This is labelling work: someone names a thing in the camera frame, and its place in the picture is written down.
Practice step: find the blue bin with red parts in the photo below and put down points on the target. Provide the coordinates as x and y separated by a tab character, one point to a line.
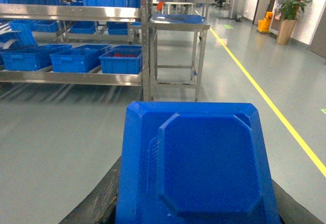
122	59

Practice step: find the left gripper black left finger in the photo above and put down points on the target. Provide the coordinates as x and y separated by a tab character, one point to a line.
99	206

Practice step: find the green potted plant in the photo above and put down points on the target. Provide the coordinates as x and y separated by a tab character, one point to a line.
289	10

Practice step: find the yellow mop bucket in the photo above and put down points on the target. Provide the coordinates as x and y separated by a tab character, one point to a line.
263	25

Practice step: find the blue plastic bin middle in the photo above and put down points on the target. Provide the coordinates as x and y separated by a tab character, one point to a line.
80	59

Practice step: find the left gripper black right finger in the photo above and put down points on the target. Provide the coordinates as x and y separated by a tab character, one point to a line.
290	211

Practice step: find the stainless steel side table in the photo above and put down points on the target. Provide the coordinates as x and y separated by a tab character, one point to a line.
176	53

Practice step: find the blue plastic bin left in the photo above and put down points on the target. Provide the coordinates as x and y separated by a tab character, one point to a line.
31	58

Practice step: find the stainless steel shelf rack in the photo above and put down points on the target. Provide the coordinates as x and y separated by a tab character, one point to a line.
78	25

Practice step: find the blue plastic bin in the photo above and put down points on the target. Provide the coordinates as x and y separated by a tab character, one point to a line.
80	59
31	58

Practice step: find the blue block part with knob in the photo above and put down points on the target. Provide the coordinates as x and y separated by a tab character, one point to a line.
194	162

